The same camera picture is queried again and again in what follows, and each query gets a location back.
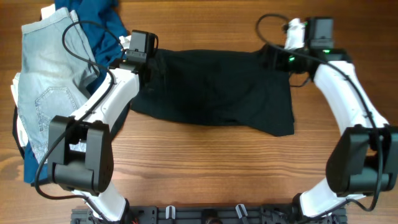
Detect white garment in pile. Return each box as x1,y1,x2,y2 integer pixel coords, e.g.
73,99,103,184
11,4,55,147

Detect black shorts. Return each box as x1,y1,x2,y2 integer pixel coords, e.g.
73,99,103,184
131,47,295,136

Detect blue t-shirt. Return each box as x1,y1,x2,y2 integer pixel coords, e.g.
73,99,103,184
23,0,129,184

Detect black garment under pile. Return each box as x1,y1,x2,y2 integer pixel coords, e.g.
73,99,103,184
12,102,131,187

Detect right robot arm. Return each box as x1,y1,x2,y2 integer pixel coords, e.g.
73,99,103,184
266,17,397,223

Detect light denim shorts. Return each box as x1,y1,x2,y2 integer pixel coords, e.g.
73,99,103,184
17,7,98,161

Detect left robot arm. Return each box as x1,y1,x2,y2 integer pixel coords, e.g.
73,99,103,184
42,30,159,223

